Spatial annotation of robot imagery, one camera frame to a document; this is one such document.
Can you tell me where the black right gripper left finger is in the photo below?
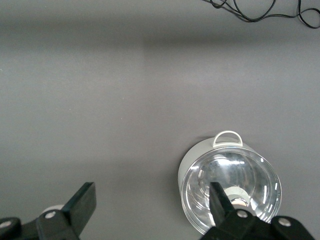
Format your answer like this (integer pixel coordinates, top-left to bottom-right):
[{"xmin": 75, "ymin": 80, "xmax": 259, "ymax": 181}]
[{"xmin": 0, "ymin": 181, "xmax": 97, "ymax": 240}]

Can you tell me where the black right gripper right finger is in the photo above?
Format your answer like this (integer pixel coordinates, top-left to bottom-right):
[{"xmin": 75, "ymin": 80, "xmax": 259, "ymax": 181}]
[{"xmin": 199, "ymin": 181, "xmax": 316, "ymax": 240}]

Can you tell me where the glass lid with copper knob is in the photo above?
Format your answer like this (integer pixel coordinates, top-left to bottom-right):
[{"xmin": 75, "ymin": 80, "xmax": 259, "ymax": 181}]
[{"xmin": 180, "ymin": 147, "xmax": 282, "ymax": 236}]

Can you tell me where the grey pot with loop handles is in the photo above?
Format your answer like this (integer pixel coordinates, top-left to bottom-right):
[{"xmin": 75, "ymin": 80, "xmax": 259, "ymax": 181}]
[{"xmin": 177, "ymin": 129, "xmax": 282, "ymax": 236}]

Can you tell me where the loose black table cable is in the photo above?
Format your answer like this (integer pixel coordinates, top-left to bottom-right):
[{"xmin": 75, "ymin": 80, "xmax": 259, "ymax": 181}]
[{"xmin": 201, "ymin": 0, "xmax": 320, "ymax": 29}]

